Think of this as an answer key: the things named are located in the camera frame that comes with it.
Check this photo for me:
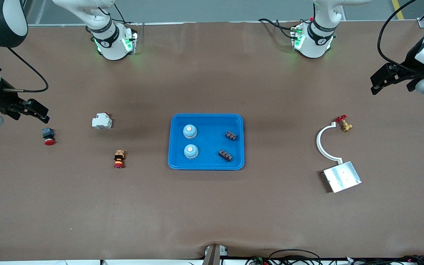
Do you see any white semicircular pipe clamp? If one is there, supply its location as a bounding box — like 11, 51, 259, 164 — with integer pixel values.
316, 122, 343, 163

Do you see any silver metal box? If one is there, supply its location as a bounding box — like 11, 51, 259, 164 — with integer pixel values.
322, 161, 362, 193

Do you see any red mushroom button blue block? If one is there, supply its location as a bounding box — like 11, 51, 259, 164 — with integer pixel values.
42, 127, 56, 146

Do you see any red yellow push button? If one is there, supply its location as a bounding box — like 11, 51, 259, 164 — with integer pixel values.
113, 149, 126, 169

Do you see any blue desk bell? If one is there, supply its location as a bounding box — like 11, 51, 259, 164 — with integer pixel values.
184, 144, 199, 159
183, 124, 198, 139

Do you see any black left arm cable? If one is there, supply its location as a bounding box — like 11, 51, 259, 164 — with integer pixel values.
377, 0, 424, 73

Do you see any metal table edge bracket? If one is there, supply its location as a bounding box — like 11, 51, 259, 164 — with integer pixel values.
203, 244, 229, 265

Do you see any black cable bundle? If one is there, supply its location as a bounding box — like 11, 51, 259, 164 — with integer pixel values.
344, 255, 424, 265

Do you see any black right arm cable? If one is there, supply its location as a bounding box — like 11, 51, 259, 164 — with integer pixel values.
0, 46, 49, 92

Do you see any black left base cable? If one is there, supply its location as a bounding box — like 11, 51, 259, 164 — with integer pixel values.
258, 18, 297, 39

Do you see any blue plastic tray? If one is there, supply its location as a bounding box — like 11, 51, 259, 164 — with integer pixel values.
167, 113, 245, 171

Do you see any white circuit breaker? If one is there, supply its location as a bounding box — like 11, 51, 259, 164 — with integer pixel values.
92, 112, 113, 130

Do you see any black base cable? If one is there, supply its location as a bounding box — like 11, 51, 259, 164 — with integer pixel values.
111, 3, 144, 26
258, 18, 297, 39

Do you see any black right base cable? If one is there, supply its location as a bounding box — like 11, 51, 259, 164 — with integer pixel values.
111, 3, 144, 26

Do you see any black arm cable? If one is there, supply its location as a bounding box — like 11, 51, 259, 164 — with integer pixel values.
0, 46, 49, 92
377, 0, 424, 73

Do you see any black looped cable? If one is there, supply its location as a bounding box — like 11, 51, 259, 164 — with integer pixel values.
268, 249, 322, 265

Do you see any brass valve red handle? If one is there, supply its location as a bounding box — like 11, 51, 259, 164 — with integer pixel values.
336, 114, 353, 133

